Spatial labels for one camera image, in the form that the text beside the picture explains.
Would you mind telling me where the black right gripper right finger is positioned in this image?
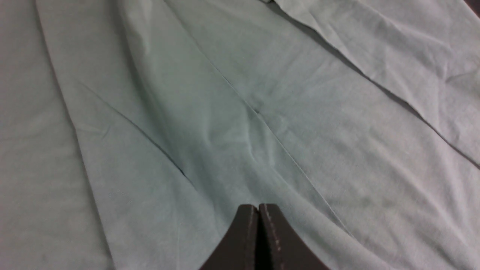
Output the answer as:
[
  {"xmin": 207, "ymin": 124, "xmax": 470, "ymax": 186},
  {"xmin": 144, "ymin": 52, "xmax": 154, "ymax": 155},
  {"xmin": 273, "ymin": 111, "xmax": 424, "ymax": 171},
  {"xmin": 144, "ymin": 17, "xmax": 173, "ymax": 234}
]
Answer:
[{"xmin": 259, "ymin": 204, "xmax": 329, "ymax": 270}]

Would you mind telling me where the green long-sleeve top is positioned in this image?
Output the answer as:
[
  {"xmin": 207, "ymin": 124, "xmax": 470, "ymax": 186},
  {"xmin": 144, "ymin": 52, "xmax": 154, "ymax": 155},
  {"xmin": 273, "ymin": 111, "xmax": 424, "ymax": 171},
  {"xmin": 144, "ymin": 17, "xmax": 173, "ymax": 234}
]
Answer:
[{"xmin": 1, "ymin": 0, "xmax": 479, "ymax": 270}]

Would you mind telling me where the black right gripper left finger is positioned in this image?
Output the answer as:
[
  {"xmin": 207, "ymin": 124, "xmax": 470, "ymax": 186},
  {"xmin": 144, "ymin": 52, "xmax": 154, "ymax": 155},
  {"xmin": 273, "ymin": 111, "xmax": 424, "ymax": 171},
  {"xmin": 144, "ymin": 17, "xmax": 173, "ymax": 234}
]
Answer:
[{"xmin": 201, "ymin": 204, "xmax": 259, "ymax": 270}]

